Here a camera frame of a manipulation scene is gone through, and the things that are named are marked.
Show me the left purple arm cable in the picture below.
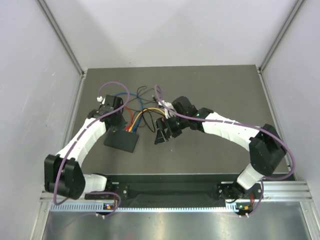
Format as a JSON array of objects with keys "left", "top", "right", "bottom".
[{"left": 52, "top": 81, "right": 130, "bottom": 217}]

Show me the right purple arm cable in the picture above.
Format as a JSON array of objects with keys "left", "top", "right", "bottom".
[{"left": 154, "top": 84, "right": 297, "bottom": 218}]

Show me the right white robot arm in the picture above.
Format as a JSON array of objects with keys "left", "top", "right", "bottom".
[{"left": 154, "top": 96, "right": 287, "bottom": 203}]

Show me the yellow ethernet cable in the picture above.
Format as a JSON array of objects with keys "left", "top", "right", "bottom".
[{"left": 129, "top": 107, "right": 167, "bottom": 132}]

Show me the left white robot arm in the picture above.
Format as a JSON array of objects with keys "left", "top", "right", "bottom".
[{"left": 44, "top": 95, "right": 126, "bottom": 200}]

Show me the aluminium frame rail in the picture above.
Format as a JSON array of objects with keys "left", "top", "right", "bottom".
[{"left": 38, "top": 181, "right": 313, "bottom": 203}]

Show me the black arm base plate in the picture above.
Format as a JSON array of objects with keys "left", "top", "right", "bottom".
[{"left": 84, "top": 181, "right": 263, "bottom": 201}]

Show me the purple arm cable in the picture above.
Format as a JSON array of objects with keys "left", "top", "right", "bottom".
[
  {"left": 154, "top": 84, "right": 297, "bottom": 218},
  {"left": 52, "top": 81, "right": 130, "bottom": 217}
]

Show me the red ethernet cable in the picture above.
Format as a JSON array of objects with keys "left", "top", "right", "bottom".
[{"left": 123, "top": 104, "right": 133, "bottom": 132}]

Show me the black network switch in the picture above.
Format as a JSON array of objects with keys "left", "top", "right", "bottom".
[{"left": 103, "top": 129, "right": 139, "bottom": 153}]

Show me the blue ethernet cable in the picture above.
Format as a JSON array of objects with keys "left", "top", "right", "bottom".
[{"left": 115, "top": 91, "right": 146, "bottom": 132}]

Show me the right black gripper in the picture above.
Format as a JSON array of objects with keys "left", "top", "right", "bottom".
[{"left": 155, "top": 114, "right": 189, "bottom": 145}]

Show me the slotted grey cable duct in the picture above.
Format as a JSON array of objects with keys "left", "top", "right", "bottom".
[{"left": 50, "top": 202, "right": 249, "bottom": 213}]

